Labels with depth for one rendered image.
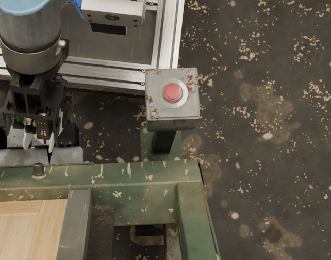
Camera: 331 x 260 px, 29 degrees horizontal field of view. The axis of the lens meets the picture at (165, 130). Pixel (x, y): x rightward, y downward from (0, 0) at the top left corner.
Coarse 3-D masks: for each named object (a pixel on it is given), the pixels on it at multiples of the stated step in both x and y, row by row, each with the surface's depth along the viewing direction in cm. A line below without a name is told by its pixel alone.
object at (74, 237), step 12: (72, 192) 143; (84, 192) 143; (72, 204) 138; (84, 204) 138; (72, 216) 133; (84, 216) 133; (72, 228) 129; (84, 228) 128; (60, 240) 124; (72, 240) 124; (84, 240) 124; (60, 252) 120; (72, 252) 120; (84, 252) 121
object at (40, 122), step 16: (16, 80) 81; (32, 80) 83; (48, 80) 87; (64, 80) 90; (16, 96) 83; (32, 96) 85; (48, 96) 87; (64, 96) 91; (16, 112) 85; (32, 112) 85; (48, 112) 86; (16, 128) 88; (32, 128) 89; (48, 128) 87
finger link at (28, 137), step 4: (24, 132) 94; (24, 136) 94; (28, 136) 95; (32, 136) 97; (36, 136) 99; (24, 140) 94; (28, 140) 95; (40, 140) 100; (44, 140) 100; (24, 144) 94; (28, 144) 96; (24, 148) 94
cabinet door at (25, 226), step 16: (0, 208) 141; (16, 208) 141; (32, 208) 141; (48, 208) 141; (64, 208) 141; (0, 224) 135; (16, 224) 135; (32, 224) 135; (48, 224) 134; (0, 240) 129; (16, 240) 129; (32, 240) 129; (48, 240) 128; (0, 256) 124; (16, 256) 124; (32, 256) 123; (48, 256) 123
